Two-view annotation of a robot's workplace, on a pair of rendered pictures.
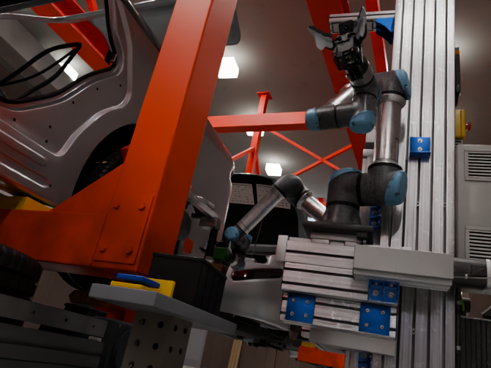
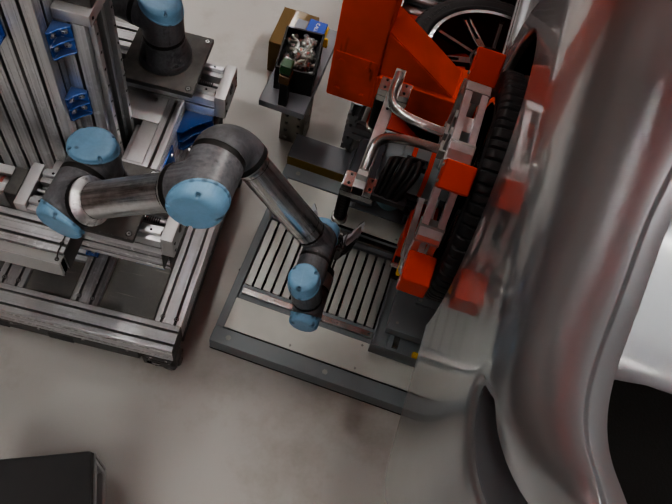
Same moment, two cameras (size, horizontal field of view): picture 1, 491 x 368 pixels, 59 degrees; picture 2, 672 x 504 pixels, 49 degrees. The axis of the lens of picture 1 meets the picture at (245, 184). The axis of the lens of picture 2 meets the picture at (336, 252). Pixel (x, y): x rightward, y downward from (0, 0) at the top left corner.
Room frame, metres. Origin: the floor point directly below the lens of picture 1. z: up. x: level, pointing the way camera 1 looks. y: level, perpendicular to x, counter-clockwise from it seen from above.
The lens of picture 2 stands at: (2.96, -0.28, 2.49)
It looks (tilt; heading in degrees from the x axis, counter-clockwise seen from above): 61 degrees down; 158
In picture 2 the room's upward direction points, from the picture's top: 16 degrees clockwise
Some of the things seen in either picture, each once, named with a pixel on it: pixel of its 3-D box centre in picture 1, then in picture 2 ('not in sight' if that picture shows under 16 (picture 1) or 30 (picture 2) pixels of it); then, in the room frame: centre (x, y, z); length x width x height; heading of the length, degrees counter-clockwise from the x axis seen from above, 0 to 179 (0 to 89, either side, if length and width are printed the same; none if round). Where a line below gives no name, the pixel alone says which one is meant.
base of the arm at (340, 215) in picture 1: (341, 220); (165, 44); (1.43, -0.35, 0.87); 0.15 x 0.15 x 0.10
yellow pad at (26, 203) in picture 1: (25, 209); not in sight; (1.51, 0.74, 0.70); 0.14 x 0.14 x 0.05; 64
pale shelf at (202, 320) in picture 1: (172, 312); (300, 67); (1.13, 0.11, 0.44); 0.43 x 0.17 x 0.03; 154
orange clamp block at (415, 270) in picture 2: (182, 244); (415, 273); (2.19, 0.25, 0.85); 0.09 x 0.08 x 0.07; 154
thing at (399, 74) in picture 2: not in sight; (424, 95); (1.77, 0.32, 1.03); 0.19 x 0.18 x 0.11; 64
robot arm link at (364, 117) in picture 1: (357, 114); not in sight; (1.14, -0.30, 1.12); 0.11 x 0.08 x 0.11; 56
